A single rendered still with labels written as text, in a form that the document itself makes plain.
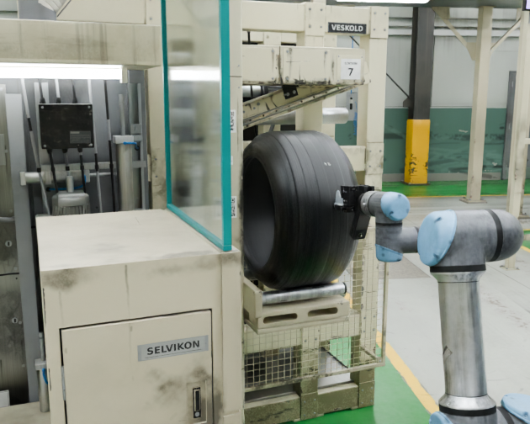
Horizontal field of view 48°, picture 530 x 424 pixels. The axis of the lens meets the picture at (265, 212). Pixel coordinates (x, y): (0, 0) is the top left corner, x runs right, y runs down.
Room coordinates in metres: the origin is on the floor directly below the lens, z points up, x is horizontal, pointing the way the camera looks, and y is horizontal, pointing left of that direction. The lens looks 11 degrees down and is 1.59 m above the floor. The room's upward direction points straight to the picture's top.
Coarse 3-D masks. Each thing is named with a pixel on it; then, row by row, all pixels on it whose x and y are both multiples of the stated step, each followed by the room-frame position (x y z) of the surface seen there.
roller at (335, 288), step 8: (296, 288) 2.02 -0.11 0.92; (304, 288) 2.02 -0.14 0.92; (312, 288) 2.03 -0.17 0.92; (320, 288) 2.04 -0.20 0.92; (328, 288) 2.05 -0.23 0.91; (336, 288) 2.06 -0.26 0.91; (344, 288) 2.07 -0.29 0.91; (264, 296) 1.96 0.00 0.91; (272, 296) 1.97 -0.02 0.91; (280, 296) 1.98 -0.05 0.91; (288, 296) 1.99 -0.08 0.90; (296, 296) 2.00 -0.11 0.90; (304, 296) 2.01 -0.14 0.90; (312, 296) 2.02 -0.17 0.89; (320, 296) 2.04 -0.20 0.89; (264, 304) 1.96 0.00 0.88
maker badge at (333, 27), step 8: (328, 24) 2.76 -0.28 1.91; (336, 24) 2.78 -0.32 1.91; (344, 24) 2.79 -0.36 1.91; (352, 24) 2.81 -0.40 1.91; (360, 24) 2.82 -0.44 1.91; (328, 32) 2.76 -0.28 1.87; (336, 32) 2.78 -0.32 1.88; (344, 32) 2.79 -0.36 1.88; (352, 32) 2.81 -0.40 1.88; (360, 32) 2.82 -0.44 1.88
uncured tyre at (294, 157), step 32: (256, 160) 2.34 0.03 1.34; (288, 160) 1.95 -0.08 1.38; (320, 160) 1.98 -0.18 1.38; (256, 192) 2.40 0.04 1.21; (288, 192) 1.90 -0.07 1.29; (320, 192) 1.91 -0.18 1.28; (256, 224) 2.38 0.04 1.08; (288, 224) 1.88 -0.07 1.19; (320, 224) 1.89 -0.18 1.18; (256, 256) 2.29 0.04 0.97; (288, 256) 1.89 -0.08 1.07; (320, 256) 1.91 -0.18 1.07; (352, 256) 2.01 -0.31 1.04; (288, 288) 2.01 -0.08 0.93
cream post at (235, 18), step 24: (240, 0) 2.01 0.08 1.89; (240, 24) 2.01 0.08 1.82; (240, 48) 2.01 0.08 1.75; (240, 72) 2.01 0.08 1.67; (240, 96) 2.00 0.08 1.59; (240, 120) 2.00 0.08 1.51; (240, 144) 2.00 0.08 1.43; (240, 168) 2.00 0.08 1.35; (240, 192) 2.00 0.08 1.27; (240, 216) 2.00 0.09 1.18; (240, 240) 2.00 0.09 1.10
